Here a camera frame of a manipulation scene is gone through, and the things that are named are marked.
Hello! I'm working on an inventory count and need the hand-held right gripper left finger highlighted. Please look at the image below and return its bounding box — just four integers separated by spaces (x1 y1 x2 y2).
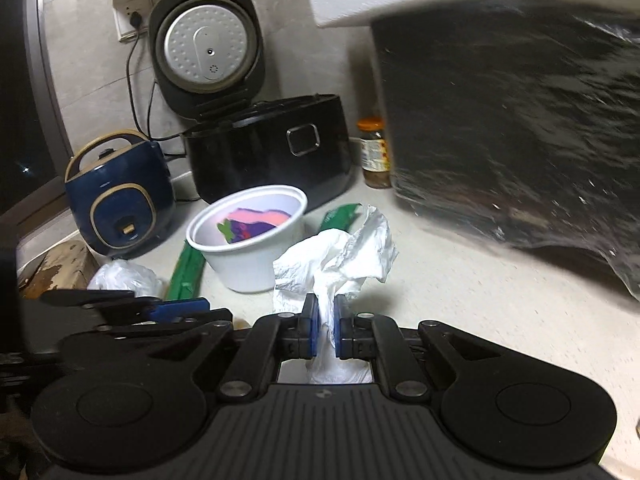
145 292 321 396

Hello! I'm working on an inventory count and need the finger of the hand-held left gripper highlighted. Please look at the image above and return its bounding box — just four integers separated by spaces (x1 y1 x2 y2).
39 289 212 323
60 308 235 356

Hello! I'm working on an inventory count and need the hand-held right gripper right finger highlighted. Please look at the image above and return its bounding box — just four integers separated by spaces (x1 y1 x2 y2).
334 294 503 396

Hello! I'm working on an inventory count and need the green packet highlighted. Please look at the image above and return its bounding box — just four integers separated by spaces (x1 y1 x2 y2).
169 240 207 301
320 203 363 233

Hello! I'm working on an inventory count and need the white tissue paper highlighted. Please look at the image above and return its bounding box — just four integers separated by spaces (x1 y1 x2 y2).
272 204 400 386

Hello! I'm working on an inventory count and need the white paper bowl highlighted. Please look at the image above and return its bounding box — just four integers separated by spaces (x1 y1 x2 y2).
186 185 308 293

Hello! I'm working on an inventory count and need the white plastic bag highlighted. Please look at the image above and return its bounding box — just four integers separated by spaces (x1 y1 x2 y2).
87 259 165 298

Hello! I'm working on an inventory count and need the round wooden chopping board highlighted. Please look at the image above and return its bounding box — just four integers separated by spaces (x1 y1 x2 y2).
17 240 101 301

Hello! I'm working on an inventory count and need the pink purple wrapper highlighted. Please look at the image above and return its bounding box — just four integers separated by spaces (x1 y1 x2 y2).
215 207 292 244

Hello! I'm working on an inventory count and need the blue rice cooker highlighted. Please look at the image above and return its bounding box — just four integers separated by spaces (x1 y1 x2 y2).
64 130 176 260

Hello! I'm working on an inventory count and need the black rice cooker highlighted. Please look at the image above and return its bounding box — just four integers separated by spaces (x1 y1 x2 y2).
148 0 352 206

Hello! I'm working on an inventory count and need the orange-lidded glass jar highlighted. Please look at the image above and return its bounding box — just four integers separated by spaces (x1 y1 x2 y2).
356 117 393 190

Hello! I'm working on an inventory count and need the black plastic-wrapped microwave oven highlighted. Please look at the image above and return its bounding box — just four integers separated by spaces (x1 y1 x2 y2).
370 0 640 303

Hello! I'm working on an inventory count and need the black power cable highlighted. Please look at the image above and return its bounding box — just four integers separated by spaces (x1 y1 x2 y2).
125 12 188 161

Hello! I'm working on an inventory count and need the dark window frame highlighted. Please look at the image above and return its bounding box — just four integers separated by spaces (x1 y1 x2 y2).
0 0 76 221

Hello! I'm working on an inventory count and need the white wall outlet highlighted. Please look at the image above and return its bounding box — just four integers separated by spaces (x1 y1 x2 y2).
116 7 151 43

